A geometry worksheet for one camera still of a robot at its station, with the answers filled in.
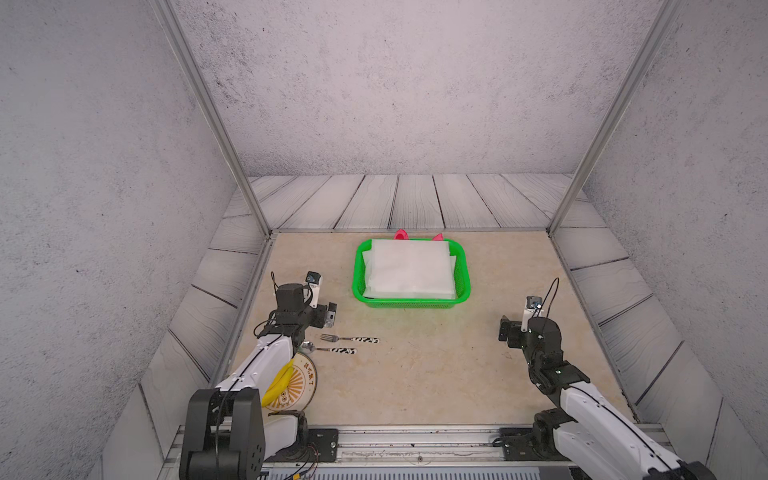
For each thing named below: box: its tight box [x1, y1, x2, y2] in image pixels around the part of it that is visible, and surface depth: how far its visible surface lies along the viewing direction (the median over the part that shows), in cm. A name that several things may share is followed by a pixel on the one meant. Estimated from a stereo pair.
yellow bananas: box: [261, 359, 295, 407], surface depth 81 cm
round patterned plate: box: [265, 353, 318, 411], surface depth 84 cm
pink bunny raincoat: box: [394, 228, 444, 241], surface depth 107 cm
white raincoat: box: [362, 239, 457, 300], surface depth 100 cm
